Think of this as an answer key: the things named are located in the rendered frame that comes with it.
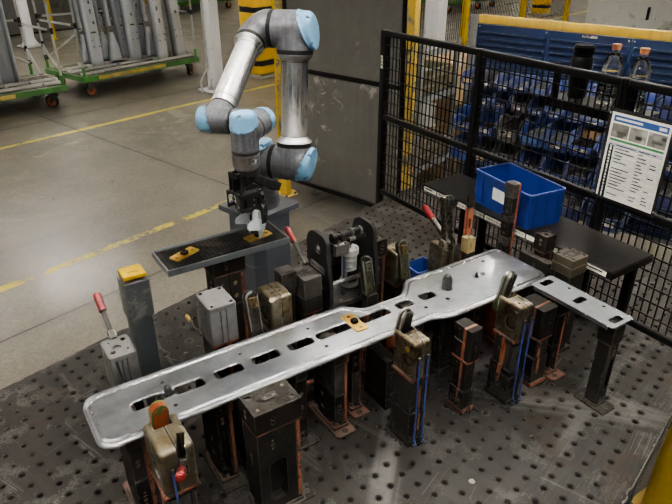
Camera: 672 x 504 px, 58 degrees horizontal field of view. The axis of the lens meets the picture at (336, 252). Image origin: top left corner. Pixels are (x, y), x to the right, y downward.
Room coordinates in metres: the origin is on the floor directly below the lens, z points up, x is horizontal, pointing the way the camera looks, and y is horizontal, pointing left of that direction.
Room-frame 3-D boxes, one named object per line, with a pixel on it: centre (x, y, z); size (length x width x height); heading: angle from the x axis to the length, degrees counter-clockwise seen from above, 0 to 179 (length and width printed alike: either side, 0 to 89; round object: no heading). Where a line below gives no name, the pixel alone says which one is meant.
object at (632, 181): (1.87, -0.96, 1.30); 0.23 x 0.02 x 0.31; 33
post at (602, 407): (1.42, -0.78, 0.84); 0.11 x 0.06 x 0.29; 33
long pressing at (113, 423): (1.38, -0.04, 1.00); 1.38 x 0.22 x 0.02; 123
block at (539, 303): (1.54, -0.60, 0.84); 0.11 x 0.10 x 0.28; 33
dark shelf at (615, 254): (2.06, -0.69, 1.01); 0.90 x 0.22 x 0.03; 33
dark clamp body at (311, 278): (1.55, 0.08, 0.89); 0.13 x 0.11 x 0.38; 33
